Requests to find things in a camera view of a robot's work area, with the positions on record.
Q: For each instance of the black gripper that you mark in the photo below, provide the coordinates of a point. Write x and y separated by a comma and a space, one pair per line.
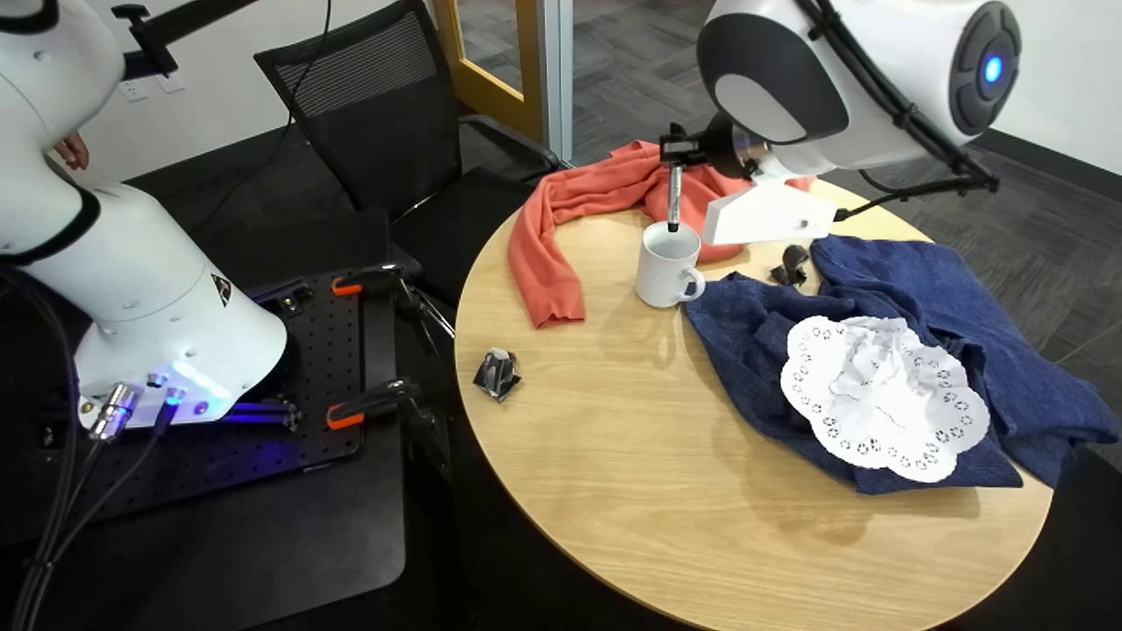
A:
747, 149

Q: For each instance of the black and silver marker pen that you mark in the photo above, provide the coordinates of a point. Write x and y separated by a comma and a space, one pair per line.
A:
673, 198

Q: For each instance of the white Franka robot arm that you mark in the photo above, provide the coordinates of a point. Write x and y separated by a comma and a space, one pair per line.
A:
143, 282

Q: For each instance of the white ceramic mug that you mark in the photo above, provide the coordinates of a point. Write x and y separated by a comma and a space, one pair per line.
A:
669, 271

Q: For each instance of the person's hand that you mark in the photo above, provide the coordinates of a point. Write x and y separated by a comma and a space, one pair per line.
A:
73, 151

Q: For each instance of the small black round object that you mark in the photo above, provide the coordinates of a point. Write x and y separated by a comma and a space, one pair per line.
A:
793, 262

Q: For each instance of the orange cloth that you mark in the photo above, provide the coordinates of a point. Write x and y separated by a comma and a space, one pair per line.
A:
548, 246

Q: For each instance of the small black crumpled clip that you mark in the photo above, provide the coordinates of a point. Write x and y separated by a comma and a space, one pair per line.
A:
496, 373

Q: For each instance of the white paper doily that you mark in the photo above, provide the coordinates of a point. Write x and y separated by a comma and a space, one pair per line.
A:
881, 397

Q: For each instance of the black mesh office chair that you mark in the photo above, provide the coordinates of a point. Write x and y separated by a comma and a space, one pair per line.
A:
372, 106

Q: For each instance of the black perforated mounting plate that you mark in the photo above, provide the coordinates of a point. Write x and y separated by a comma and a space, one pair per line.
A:
336, 338

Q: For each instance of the dark blue cloth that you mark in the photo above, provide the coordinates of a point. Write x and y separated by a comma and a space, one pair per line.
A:
1029, 385

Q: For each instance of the black robot stand platform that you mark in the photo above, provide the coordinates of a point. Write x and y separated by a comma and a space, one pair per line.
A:
294, 546

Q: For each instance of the wooden door frame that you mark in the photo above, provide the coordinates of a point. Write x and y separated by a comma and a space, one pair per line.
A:
514, 72

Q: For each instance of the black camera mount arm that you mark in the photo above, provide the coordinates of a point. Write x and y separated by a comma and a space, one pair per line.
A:
162, 29

